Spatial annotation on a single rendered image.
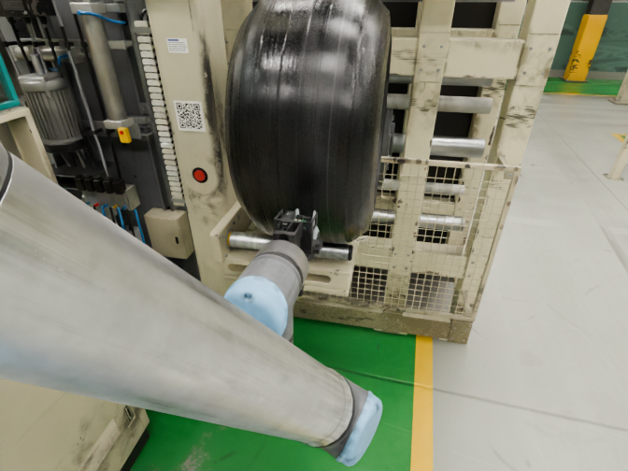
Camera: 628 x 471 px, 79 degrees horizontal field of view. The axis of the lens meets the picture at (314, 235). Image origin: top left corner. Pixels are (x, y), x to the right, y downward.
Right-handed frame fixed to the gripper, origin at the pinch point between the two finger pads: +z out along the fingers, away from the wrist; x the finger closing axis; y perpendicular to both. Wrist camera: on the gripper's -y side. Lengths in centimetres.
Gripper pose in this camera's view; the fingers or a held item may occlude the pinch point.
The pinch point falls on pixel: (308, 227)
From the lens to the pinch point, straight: 82.7
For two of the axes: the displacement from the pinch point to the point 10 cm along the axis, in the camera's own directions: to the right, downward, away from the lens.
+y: 0.3, -9.1, -4.2
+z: 2.0, -4.1, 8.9
